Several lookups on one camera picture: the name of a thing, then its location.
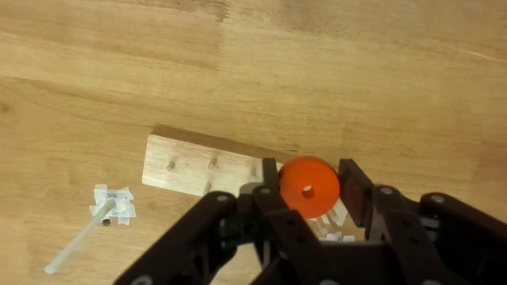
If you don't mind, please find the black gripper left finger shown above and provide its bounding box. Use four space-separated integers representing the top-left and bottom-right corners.
112 157 339 285

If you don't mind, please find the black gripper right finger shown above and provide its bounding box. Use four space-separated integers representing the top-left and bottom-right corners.
337 157 507 285

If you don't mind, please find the clear plastic peg stand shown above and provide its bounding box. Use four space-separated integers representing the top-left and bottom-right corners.
43 182 138 276

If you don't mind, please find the wooden platform with pegs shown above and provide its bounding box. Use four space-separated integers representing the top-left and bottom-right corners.
141 133 366 244

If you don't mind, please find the orange hoop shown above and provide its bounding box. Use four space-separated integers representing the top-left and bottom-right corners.
277 155 342 220

